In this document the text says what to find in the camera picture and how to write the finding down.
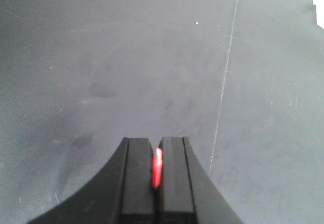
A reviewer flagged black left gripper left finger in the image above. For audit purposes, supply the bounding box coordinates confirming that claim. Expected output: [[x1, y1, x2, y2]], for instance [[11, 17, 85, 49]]
[[30, 138, 154, 223]]

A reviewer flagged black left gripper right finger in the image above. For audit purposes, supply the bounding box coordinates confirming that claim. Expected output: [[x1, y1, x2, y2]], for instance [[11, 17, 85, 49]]
[[156, 137, 242, 223]]

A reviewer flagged red plastic spoon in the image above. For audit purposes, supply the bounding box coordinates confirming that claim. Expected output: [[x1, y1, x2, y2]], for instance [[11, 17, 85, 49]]
[[152, 148, 163, 190]]

